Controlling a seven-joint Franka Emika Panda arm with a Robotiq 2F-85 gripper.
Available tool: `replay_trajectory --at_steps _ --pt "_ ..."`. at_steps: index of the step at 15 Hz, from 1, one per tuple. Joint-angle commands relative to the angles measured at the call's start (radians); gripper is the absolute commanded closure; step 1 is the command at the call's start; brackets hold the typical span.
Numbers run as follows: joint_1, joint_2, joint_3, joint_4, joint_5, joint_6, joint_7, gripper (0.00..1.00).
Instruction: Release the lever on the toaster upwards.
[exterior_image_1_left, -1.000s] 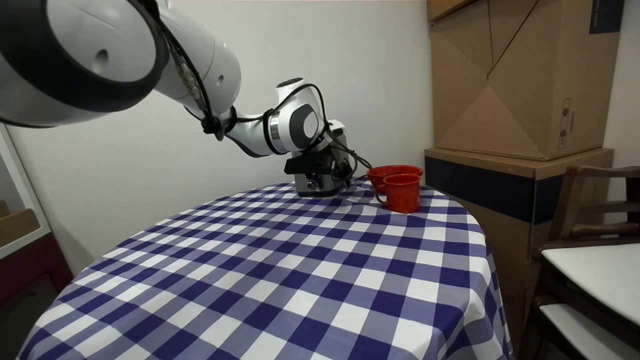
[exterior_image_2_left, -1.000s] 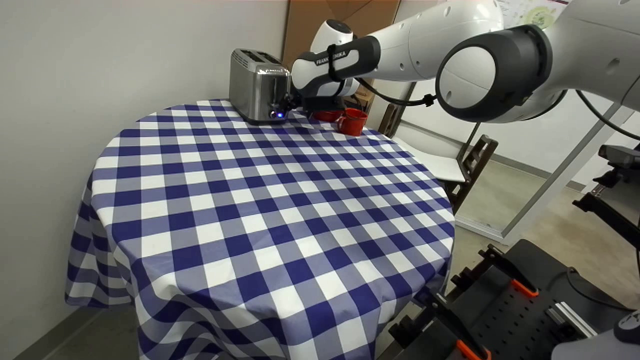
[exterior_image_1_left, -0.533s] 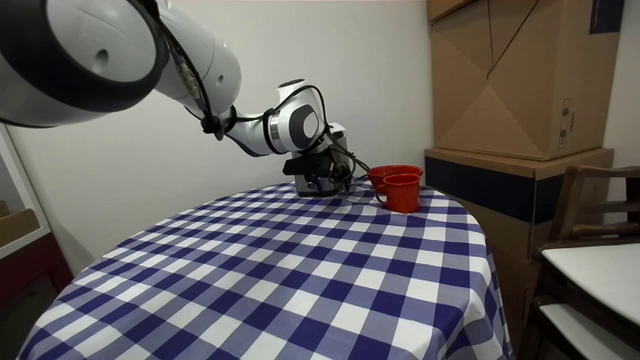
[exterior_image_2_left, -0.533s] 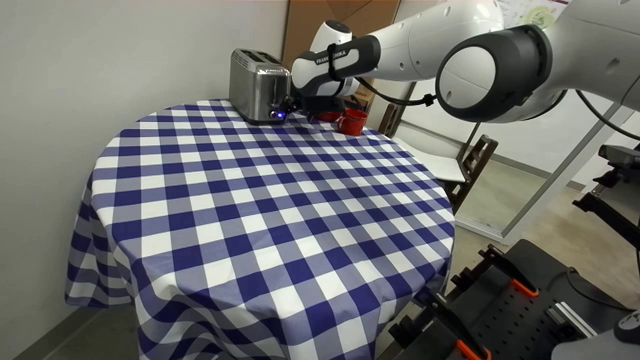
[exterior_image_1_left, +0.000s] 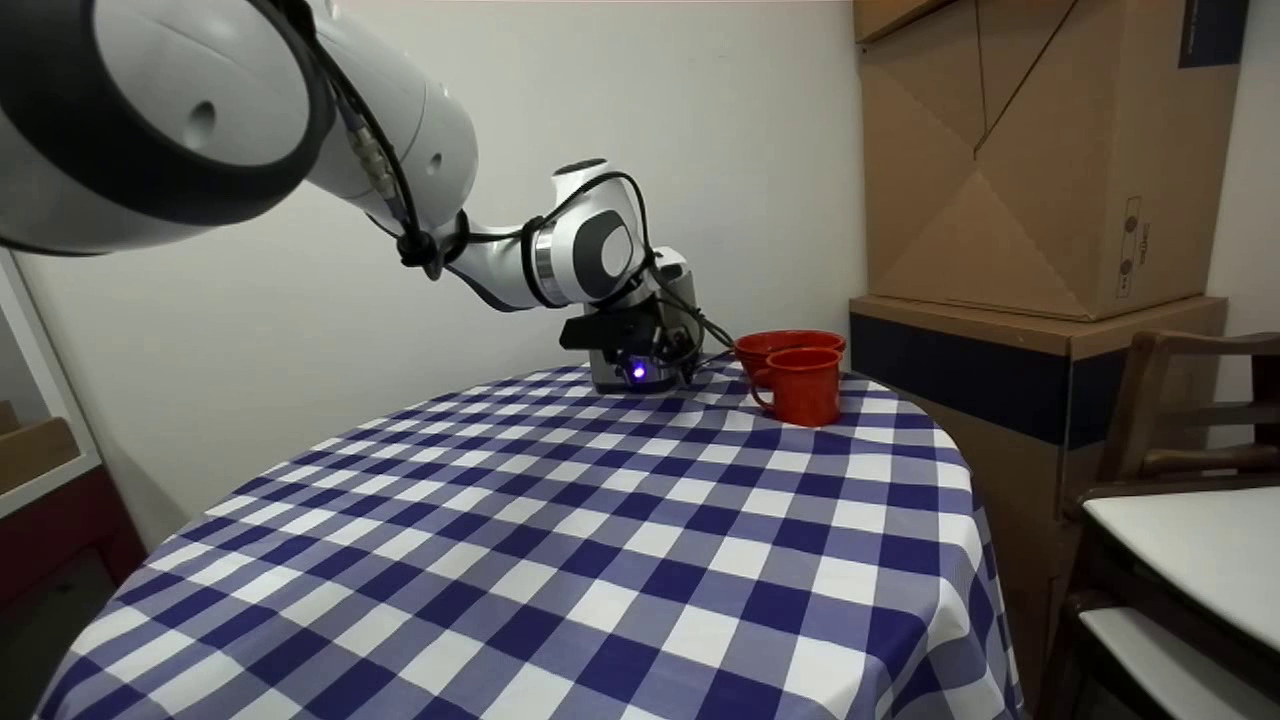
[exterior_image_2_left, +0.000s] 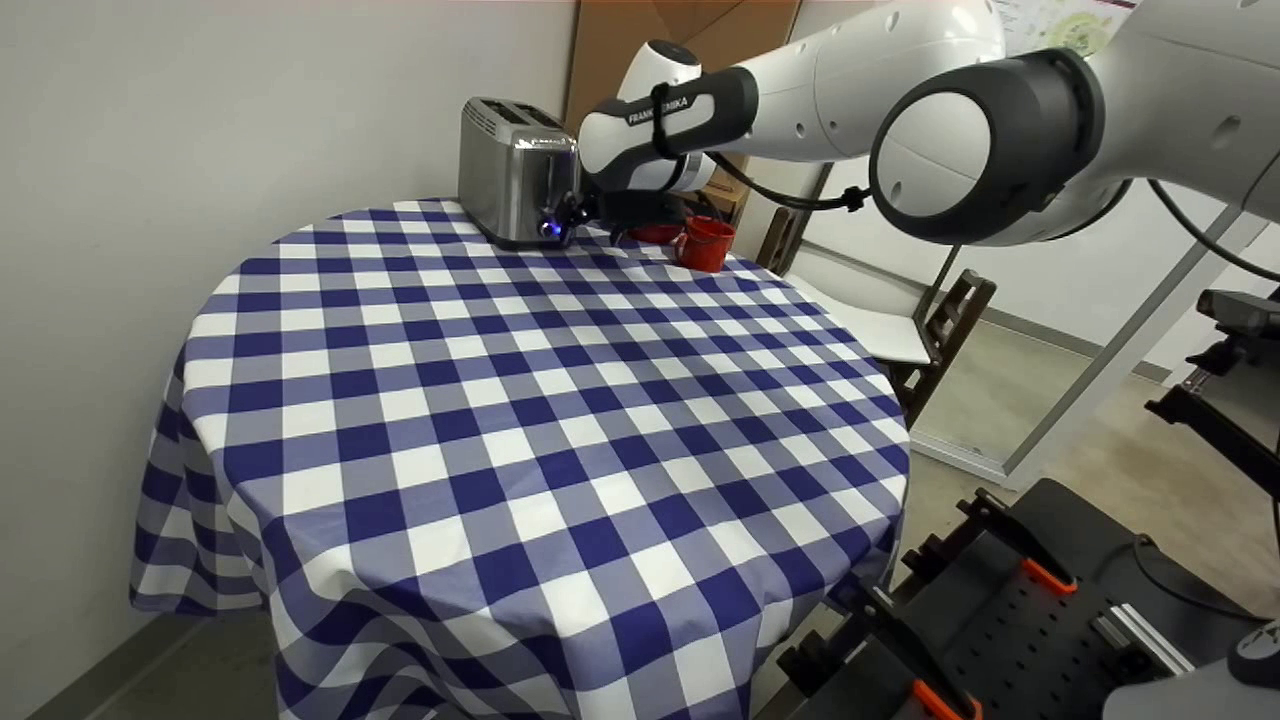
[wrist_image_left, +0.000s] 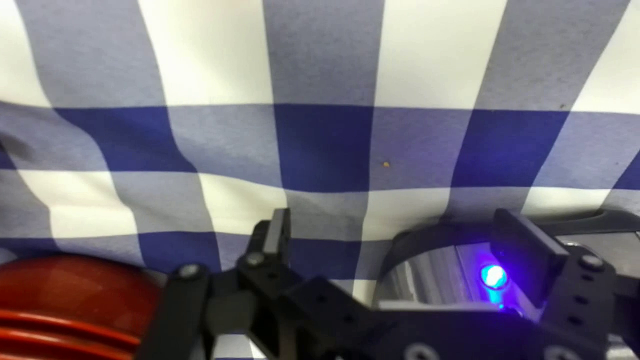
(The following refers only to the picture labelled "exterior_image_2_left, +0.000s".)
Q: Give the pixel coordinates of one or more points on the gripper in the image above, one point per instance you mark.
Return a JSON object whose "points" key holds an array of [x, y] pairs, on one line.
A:
{"points": [[640, 212]]}

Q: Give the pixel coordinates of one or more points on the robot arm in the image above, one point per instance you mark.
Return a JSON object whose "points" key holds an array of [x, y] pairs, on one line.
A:
{"points": [[900, 90]]}

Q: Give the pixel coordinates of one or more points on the silver toaster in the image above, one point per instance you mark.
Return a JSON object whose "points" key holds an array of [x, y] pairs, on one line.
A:
{"points": [[510, 175]]}

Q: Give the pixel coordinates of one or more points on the red bowl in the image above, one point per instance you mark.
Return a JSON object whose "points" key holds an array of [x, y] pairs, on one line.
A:
{"points": [[655, 233]]}

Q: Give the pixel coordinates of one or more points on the red mug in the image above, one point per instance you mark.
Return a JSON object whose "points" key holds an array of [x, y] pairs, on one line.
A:
{"points": [[706, 245]]}

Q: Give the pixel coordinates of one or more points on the brown cardboard panel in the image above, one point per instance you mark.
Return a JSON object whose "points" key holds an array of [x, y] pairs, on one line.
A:
{"points": [[610, 40]]}

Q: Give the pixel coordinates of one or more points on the blue white checkered tablecloth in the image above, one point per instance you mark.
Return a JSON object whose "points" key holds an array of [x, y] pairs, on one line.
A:
{"points": [[520, 460]]}

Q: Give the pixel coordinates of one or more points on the dark wooden chair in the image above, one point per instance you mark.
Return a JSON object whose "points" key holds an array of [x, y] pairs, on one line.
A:
{"points": [[890, 330]]}

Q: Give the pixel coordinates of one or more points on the black clamp with orange grip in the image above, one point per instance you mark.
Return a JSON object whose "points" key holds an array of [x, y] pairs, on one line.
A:
{"points": [[880, 650], [1020, 545]]}

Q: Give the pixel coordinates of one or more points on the white framed panel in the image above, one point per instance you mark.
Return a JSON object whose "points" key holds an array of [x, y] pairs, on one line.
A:
{"points": [[1120, 360]]}

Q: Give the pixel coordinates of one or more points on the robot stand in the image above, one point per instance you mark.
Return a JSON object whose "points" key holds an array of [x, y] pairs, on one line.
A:
{"points": [[1010, 630]]}

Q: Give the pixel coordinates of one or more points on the wall poster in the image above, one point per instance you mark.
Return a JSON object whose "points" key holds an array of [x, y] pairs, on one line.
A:
{"points": [[1065, 22]]}

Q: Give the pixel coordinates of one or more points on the camera on mount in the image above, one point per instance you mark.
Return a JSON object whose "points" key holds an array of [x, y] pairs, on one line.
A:
{"points": [[1235, 320]]}

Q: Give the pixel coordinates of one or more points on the aluminium rail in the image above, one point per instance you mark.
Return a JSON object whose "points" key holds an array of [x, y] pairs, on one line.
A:
{"points": [[1140, 635]]}

